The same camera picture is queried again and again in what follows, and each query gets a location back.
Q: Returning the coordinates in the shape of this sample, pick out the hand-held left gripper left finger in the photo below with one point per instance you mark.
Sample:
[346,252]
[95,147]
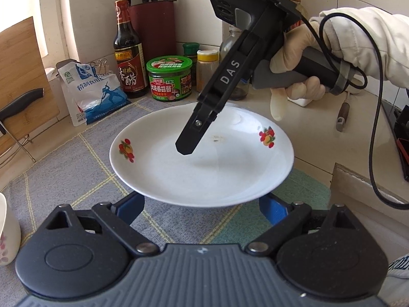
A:
[129,208]

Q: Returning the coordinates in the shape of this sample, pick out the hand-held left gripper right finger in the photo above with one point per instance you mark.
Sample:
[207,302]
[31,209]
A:
[273,208]

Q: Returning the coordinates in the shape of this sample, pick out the grey-blue checked towel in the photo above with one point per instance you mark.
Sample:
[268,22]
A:
[80,172]

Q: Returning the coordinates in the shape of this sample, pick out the wooden cutting board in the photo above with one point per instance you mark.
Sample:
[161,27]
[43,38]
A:
[25,64]

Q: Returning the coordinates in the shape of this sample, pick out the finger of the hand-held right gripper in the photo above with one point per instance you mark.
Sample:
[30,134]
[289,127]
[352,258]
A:
[188,137]

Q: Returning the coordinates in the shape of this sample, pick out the white fruit-print plate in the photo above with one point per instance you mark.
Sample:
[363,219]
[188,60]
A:
[191,172]

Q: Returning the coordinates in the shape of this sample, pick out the yellow-lid spice jar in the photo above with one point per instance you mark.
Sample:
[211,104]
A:
[207,70]

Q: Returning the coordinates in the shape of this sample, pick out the white floral bowl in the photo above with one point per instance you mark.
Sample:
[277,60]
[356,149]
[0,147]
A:
[9,230]

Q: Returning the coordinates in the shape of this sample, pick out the dark vinegar bottle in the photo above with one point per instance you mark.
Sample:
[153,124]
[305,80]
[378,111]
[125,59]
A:
[129,57]

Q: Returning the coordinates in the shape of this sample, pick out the dark red knife block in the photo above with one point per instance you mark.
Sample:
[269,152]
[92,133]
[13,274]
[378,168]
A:
[153,28]

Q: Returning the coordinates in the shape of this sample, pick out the green-lid sauce jar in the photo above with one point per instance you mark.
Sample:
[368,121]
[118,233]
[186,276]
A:
[169,80]

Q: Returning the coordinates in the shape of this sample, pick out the person's light jacket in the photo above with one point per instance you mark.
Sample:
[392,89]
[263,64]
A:
[399,278]

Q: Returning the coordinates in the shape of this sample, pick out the white and blue salt bag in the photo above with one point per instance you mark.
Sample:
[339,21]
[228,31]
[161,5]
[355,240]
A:
[96,96]

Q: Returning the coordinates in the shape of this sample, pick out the person's right hand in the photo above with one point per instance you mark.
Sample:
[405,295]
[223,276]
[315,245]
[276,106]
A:
[294,51]

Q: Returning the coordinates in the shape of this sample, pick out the yellow-cap bottle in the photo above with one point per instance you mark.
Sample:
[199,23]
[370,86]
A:
[298,6]

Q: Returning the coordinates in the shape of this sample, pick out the clear glass bottle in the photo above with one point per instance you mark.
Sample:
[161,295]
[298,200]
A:
[241,86]

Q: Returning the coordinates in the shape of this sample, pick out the green-lid spice jar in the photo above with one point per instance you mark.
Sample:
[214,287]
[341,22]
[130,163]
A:
[191,51]

